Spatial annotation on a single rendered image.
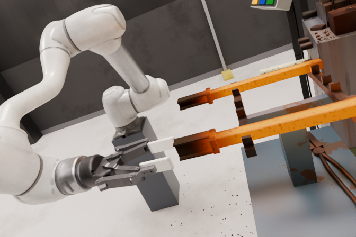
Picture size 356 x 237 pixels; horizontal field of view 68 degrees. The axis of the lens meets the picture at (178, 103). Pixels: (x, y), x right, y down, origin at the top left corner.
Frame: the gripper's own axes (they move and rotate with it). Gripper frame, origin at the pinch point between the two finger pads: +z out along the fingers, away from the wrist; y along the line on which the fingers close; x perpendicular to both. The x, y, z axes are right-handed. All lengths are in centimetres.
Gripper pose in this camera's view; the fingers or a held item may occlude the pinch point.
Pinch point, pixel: (162, 154)
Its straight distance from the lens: 60.3
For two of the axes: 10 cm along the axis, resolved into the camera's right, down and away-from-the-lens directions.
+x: -3.6, -8.5, -3.8
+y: -1.2, 4.5, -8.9
